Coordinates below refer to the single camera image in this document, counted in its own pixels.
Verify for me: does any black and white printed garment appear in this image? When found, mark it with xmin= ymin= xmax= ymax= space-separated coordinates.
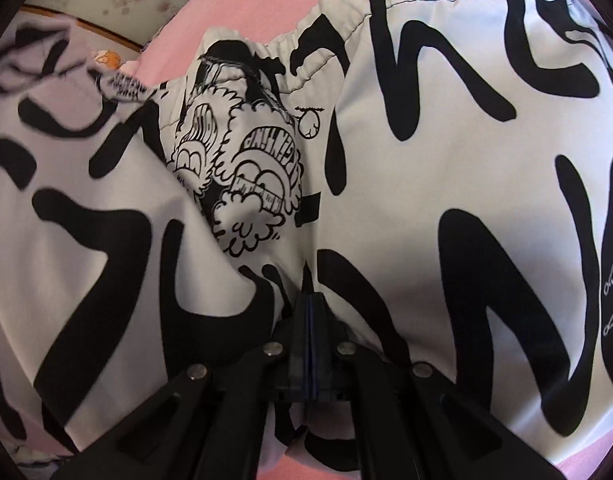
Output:
xmin=0 ymin=0 xmax=613 ymax=480

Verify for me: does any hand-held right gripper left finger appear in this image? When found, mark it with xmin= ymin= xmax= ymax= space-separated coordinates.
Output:
xmin=56 ymin=290 xmax=311 ymax=480

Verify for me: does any pink bed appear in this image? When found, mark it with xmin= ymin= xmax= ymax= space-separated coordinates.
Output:
xmin=16 ymin=0 xmax=613 ymax=480

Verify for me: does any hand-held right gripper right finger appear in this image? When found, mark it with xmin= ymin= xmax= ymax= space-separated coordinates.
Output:
xmin=311 ymin=290 xmax=557 ymax=480

